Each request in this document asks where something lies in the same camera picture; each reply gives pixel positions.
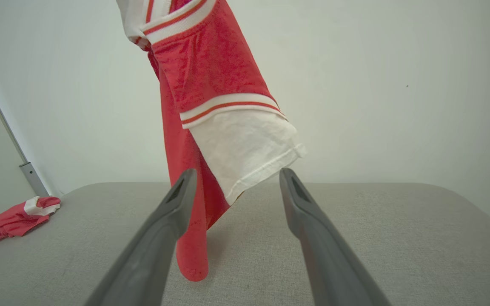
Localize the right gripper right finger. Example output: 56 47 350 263
280 168 392 306

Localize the grey metal partition frame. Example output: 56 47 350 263
0 53 51 197

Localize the red garment with white trim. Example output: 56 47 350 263
0 196 61 250

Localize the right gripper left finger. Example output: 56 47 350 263
84 169 198 306

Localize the red white jersey with number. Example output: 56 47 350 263
116 0 307 282

